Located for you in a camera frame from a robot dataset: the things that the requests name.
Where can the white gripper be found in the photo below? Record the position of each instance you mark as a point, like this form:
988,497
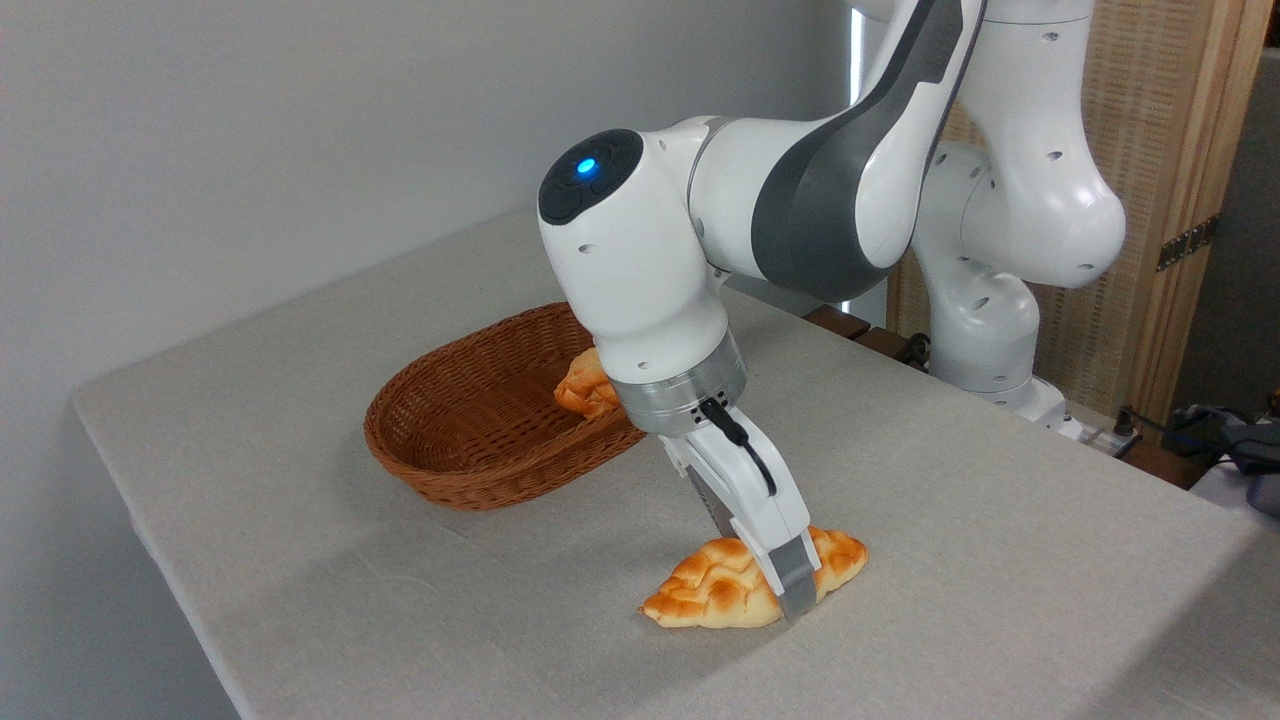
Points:
750,495

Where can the braided golden bread loaf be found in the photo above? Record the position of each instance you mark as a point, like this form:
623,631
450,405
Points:
710,590

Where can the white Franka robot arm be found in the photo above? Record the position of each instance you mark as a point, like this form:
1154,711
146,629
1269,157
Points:
840,190

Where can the small golden bread roll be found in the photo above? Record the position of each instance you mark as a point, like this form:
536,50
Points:
585,390

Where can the brown wicker basket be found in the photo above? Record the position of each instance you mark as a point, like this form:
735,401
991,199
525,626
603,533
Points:
470,420

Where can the grey tablecloth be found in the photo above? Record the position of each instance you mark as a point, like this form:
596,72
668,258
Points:
950,600

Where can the dark wooden block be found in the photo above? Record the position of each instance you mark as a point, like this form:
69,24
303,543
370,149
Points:
838,321
885,342

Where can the black clamp knob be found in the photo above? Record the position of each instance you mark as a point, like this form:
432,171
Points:
916,351

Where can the black power plug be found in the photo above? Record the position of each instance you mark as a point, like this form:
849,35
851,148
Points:
1126,424

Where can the dark grey bag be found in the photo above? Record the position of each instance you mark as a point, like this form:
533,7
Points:
1250,450

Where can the vertical white light strip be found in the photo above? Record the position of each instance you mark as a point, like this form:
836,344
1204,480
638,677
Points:
856,40

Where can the metal screen hinge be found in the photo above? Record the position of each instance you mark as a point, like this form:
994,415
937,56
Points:
1188,243

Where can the wooden rattan folding screen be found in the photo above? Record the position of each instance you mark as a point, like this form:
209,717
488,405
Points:
1170,130

